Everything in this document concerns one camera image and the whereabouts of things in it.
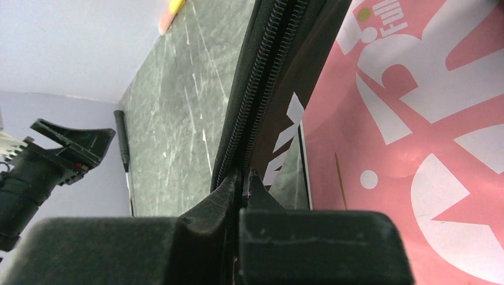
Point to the white racket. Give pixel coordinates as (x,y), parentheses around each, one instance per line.
(119,116)

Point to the black racket bag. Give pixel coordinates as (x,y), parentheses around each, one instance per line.
(285,47)

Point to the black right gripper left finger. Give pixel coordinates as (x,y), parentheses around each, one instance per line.
(194,248)

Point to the yellow pink marker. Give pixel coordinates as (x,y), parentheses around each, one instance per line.
(173,9)

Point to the pink racket bag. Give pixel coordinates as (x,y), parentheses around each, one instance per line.
(407,119)

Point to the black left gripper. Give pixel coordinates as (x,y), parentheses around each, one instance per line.
(37,171)

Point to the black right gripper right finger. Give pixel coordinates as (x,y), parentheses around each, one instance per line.
(280,246)

